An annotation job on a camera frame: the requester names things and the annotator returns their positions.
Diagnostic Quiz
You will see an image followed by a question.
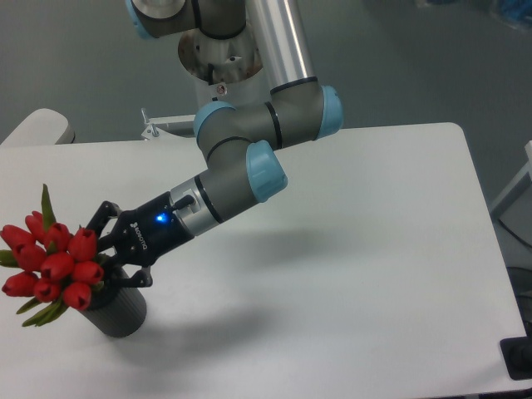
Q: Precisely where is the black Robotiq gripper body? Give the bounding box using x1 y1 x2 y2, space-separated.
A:
97 192 195 268

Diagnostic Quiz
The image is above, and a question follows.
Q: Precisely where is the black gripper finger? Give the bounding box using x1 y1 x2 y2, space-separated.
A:
105 267 153 288
86 200 124 241

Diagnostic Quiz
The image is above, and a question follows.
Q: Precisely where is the red tulip bouquet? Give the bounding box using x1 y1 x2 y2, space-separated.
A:
1 185 107 327

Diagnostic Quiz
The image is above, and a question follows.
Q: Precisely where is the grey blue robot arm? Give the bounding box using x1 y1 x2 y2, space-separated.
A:
88 1 343 288

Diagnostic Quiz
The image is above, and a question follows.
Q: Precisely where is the dark grey ribbed vase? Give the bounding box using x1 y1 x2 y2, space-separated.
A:
81 268 147 337

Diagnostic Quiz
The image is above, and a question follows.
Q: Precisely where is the white chair armrest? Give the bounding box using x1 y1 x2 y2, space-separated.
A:
1 108 76 148

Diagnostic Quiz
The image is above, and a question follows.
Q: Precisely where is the black device at table edge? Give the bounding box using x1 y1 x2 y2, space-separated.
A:
500 337 531 381

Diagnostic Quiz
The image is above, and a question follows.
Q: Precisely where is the white furniture leg right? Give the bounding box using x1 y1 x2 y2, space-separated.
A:
489 141 531 220

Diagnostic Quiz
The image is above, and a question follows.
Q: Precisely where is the blue items top right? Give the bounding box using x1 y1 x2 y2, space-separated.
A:
490 0 531 30

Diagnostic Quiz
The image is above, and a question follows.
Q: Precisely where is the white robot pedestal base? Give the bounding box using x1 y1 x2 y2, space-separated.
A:
140 28 267 140

